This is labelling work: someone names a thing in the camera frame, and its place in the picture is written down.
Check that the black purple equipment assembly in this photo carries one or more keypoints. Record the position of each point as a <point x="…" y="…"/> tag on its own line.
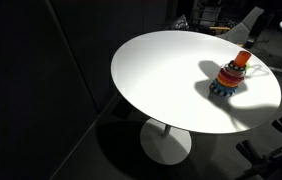
<point x="281" y="163"/>

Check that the orange stacker rod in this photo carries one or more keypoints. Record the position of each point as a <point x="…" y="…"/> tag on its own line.
<point x="241" y="58"/>

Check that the black white striped stacker base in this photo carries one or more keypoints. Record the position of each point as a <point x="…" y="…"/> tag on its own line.
<point x="218" y="93"/>

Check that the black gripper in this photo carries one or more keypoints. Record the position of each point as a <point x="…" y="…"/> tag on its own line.
<point x="264" y="25"/>

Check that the grey lounge chair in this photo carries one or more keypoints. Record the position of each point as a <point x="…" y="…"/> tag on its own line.
<point x="242" y="28"/>

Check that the dark metal rack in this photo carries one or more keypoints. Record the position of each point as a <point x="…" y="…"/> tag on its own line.
<point x="206" y="13"/>

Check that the white table pedestal base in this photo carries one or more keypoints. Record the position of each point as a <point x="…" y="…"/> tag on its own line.
<point x="164" y="146"/>

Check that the wooden armrest bar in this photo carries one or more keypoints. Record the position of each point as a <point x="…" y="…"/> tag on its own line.
<point x="220" y="28"/>

